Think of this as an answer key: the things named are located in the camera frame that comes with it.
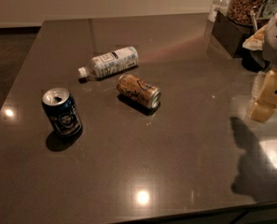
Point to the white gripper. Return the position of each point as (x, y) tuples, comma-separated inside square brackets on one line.
[(276, 42)]

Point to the dark blue pepsi can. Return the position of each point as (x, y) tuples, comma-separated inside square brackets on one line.
[(60, 108)]

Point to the orange soda can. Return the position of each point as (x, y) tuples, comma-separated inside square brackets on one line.
[(139, 91)]

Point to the snack bag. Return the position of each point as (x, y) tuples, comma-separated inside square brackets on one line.
[(255, 41)]

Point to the dark brown box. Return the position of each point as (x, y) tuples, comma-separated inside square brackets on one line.
[(230, 35)]

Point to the glass jar of nuts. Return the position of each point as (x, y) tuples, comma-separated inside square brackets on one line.
[(245, 12)]

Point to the upright clear water bottle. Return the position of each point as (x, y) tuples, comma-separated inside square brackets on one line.
[(221, 6)]

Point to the clear plastic water bottle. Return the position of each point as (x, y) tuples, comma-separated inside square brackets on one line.
[(110, 63)]

